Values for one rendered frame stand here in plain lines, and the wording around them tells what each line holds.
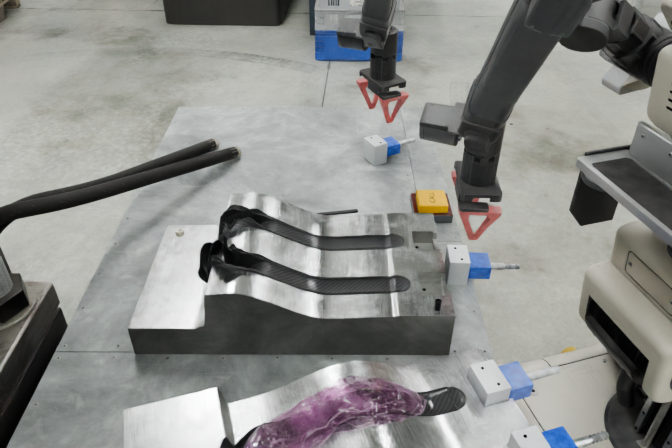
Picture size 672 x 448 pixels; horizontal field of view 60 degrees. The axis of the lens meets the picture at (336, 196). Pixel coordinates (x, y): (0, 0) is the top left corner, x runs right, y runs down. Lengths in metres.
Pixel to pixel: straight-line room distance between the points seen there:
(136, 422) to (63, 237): 1.96
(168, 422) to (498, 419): 0.42
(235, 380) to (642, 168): 0.72
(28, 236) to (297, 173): 1.63
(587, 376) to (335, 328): 0.95
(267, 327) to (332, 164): 0.59
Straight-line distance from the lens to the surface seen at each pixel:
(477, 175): 0.95
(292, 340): 0.94
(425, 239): 1.07
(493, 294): 2.27
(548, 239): 2.59
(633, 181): 1.01
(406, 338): 0.94
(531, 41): 0.63
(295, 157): 1.43
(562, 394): 1.66
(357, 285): 0.95
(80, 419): 0.96
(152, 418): 0.79
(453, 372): 0.88
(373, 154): 1.38
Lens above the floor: 1.54
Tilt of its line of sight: 35 degrees down
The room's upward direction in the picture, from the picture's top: straight up
